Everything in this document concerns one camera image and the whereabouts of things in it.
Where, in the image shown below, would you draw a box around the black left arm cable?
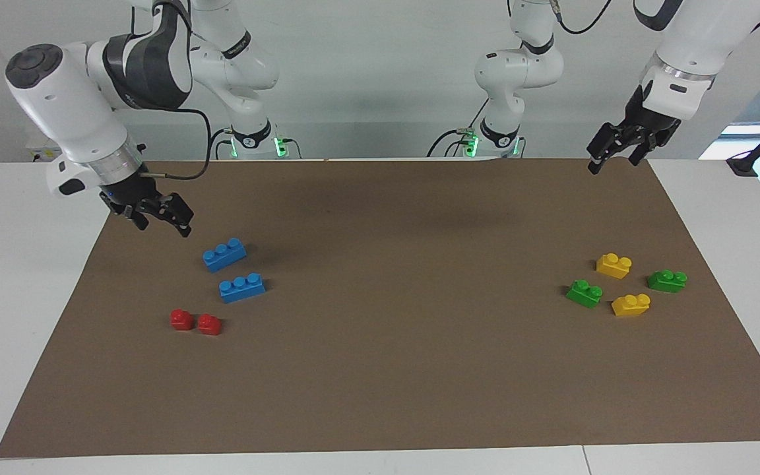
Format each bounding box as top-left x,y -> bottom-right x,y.
550,0 -> 613,36

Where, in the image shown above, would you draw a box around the brown table mat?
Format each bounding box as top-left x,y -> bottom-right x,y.
0,158 -> 760,458

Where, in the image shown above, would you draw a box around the black right base cables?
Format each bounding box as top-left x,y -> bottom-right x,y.
212,127 -> 303,160

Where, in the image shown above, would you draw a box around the blue three-stud toy block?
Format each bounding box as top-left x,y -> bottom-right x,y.
203,237 -> 247,273
218,272 -> 266,304

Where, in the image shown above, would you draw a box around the black left base cables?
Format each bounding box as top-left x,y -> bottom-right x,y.
427,99 -> 490,158

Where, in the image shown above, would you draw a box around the green two-stud toy block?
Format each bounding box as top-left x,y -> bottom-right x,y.
565,279 -> 604,309
647,270 -> 688,294

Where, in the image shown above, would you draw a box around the white power box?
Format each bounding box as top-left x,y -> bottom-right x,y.
26,129 -> 64,161

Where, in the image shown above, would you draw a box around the yellow two-stud toy block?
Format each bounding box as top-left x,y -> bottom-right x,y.
596,253 -> 633,280
612,294 -> 651,317

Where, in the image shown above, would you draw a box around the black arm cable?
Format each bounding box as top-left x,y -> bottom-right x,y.
136,108 -> 213,181
550,0 -> 613,36

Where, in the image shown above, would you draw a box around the black base cables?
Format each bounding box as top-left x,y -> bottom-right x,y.
212,127 -> 303,160
427,99 -> 490,158

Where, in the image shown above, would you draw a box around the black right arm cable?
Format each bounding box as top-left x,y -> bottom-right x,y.
136,108 -> 213,181

